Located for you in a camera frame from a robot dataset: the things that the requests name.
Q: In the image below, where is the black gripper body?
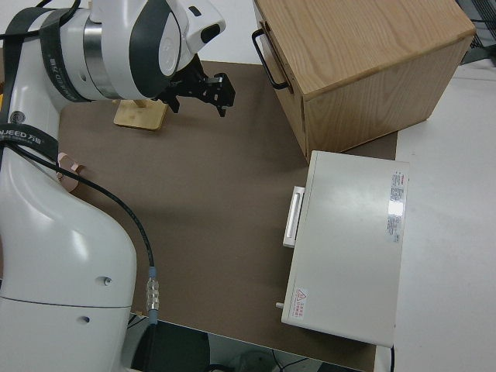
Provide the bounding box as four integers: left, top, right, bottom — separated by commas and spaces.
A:
154, 57, 208, 101

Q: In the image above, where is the pink mug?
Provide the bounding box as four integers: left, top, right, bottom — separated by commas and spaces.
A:
57, 152, 85, 193

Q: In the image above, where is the wooden mug tree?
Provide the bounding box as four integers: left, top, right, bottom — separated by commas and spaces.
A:
112, 98, 168, 132

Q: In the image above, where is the brown table mat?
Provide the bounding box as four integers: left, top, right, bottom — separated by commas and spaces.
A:
57, 60, 400, 372

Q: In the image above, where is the wooden cabinet box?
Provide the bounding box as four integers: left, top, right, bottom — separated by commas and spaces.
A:
253, 0, 477, 157

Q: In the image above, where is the white toaster oven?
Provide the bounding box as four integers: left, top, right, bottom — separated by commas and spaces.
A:
275, 150, 411, 346

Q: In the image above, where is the black mesh panel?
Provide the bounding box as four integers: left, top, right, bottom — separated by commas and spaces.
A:
460, 0, 496, 66

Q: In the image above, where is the black cabinet handle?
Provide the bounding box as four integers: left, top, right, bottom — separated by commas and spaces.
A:
251, 29, 290, 90

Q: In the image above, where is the toaster door handle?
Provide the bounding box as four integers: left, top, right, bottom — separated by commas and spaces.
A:
281, 185, 307, 249

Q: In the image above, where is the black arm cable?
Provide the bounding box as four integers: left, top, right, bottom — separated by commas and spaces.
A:
0, 139, 160, 330

